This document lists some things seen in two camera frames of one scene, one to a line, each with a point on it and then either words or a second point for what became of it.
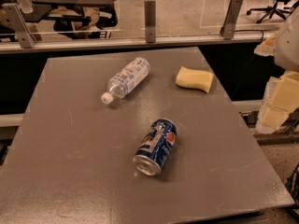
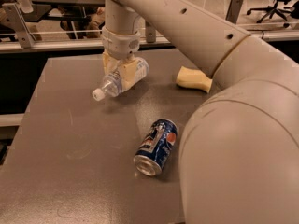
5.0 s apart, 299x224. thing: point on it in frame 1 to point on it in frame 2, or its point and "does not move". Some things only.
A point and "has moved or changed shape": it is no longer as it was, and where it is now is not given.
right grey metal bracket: (228, 29) does not move
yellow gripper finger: (281, 98) to (127, 73)
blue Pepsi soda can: (155, 147) does not move
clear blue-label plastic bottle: (127, 79) has moved or changed shape
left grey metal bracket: (12, 18) does not move
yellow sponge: (194, 79) does not move
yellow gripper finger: (267, 47) to (110, 64)
